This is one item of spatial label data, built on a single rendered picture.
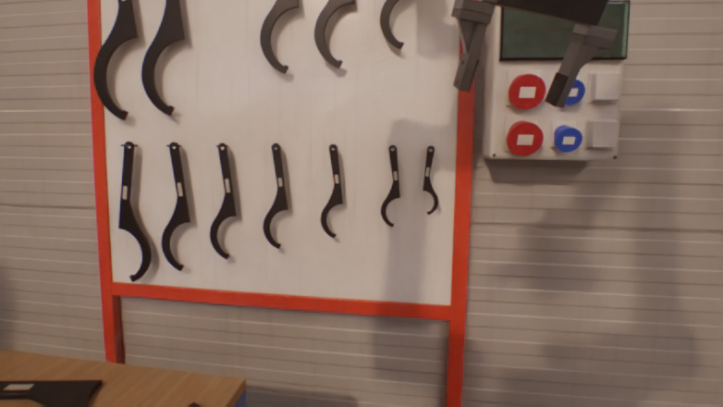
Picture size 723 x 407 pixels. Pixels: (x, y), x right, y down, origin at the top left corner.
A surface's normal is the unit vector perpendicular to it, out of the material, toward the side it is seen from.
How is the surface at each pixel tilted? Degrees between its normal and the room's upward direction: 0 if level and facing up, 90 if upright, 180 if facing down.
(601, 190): 90
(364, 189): 90
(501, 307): 90
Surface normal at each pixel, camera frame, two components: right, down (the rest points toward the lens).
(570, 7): 0.07, 0.48
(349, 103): -0.12, 0.08
